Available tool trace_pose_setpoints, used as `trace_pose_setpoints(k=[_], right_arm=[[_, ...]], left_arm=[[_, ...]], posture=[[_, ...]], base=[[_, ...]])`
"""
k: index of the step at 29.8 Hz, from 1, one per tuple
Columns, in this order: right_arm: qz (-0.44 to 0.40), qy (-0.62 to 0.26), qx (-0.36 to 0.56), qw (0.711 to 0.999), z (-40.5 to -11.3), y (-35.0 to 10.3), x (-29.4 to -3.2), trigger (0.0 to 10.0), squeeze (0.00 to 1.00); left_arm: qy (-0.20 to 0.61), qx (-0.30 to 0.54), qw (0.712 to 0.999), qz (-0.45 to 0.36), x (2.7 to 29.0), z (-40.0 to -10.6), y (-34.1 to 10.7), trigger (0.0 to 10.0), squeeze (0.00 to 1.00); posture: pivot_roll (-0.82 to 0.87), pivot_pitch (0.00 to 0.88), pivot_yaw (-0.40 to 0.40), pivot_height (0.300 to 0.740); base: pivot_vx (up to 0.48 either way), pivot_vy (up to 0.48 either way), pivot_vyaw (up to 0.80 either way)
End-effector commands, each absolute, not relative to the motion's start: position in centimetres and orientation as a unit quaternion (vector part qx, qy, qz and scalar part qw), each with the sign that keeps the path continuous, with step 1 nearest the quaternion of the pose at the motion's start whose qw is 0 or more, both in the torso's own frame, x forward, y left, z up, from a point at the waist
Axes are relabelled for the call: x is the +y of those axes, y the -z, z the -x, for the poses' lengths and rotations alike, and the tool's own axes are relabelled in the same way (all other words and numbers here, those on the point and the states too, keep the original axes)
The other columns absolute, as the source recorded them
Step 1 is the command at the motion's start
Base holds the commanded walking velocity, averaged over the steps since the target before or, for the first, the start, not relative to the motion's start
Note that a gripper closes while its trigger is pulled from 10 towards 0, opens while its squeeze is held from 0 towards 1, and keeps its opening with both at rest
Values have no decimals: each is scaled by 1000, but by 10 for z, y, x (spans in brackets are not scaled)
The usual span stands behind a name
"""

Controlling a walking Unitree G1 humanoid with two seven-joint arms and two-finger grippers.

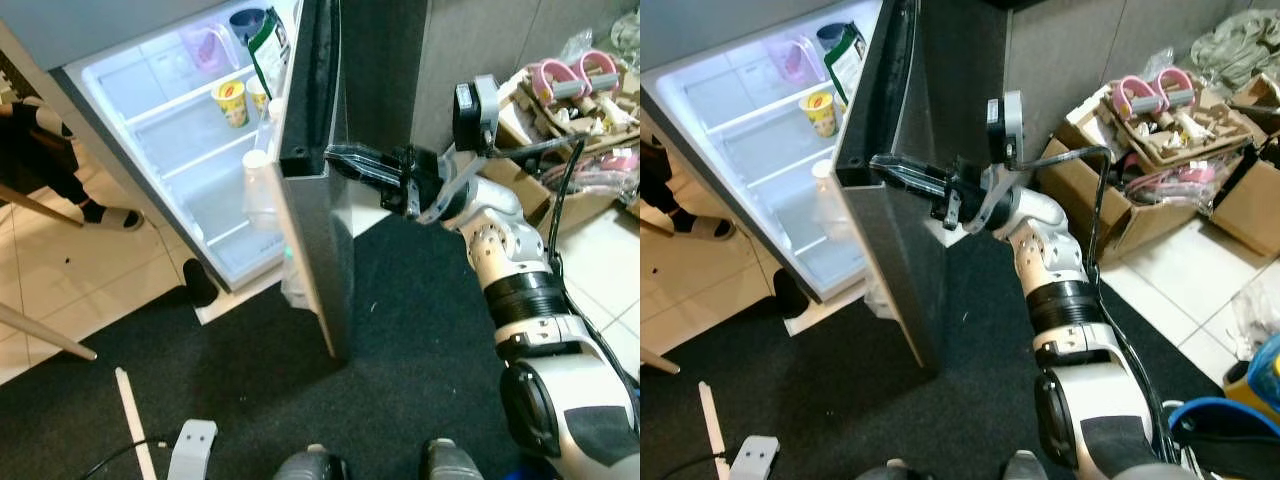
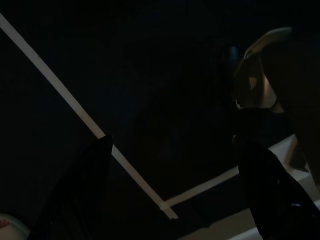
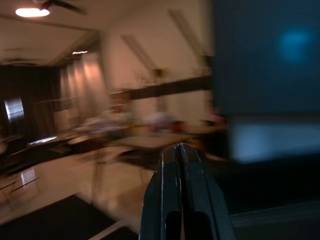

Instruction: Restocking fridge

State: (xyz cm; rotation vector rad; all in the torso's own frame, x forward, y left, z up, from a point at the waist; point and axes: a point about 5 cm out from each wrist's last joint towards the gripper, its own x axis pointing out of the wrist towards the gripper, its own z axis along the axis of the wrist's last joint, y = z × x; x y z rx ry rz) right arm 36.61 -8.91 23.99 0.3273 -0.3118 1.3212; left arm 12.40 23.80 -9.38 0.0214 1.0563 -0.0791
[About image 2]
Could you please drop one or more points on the white tape strip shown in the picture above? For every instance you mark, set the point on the white tape strip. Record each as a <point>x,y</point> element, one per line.
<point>50,72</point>
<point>200,186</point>

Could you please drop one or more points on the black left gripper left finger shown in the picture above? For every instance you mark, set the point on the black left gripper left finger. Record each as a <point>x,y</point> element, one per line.
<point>75,195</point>

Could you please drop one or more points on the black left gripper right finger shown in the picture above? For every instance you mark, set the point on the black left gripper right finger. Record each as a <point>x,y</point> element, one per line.
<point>275,195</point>

